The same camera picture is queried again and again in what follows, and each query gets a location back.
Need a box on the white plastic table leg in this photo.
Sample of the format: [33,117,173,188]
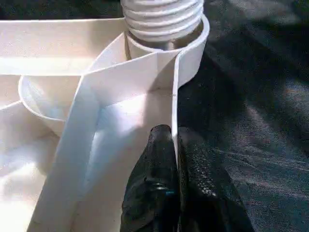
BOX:
[120,0,205,50]

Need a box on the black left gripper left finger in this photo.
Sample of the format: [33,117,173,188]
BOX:
[120,124,181,232]

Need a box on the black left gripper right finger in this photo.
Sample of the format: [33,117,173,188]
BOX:
[177,127,255,232]

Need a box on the white plastic table top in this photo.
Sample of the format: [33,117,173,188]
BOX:
[0,14,211,232]

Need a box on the black work mat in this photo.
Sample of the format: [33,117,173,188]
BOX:
[0,0,309,232]

